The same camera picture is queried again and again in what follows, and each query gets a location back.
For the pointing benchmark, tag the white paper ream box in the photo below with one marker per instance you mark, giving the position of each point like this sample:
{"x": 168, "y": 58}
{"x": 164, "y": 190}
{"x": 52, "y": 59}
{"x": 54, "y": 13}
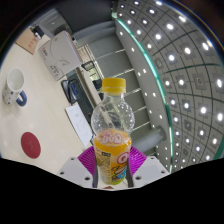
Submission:
{"x": 59, "y": 55}

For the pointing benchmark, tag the small black device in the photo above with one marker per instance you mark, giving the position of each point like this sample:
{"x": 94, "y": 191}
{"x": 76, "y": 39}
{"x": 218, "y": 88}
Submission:
{"x": 37, "y": 31}

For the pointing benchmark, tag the white sheet of paper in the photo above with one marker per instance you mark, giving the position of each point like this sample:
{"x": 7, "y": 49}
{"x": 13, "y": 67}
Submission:
{"x": 79, "y": 123}

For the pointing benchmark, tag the group of ceiling lights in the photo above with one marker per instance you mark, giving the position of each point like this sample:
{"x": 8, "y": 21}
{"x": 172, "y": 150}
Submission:
{"x": 186, "y": 106}

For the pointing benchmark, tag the flat round red coaster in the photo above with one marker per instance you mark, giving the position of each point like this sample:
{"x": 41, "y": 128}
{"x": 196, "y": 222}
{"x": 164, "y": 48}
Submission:
{"x": 30, "y": 145}

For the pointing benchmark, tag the yellow-capped orange-label drink bottle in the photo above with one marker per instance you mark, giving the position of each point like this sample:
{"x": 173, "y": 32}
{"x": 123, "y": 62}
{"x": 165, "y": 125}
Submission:
{"x": 111, "y": 150}

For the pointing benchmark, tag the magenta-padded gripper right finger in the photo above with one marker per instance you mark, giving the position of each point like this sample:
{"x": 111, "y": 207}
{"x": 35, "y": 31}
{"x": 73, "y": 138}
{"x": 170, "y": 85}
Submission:
{"x": 150, "y": 170}

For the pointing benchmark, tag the flat brown cardboard envelope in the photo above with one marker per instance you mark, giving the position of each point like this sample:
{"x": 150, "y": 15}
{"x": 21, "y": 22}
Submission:
{"x": 26, "y": 40}

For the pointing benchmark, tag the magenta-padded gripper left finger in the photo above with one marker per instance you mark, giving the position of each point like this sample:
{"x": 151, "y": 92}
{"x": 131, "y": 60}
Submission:
{"x": 75, "y": 170}

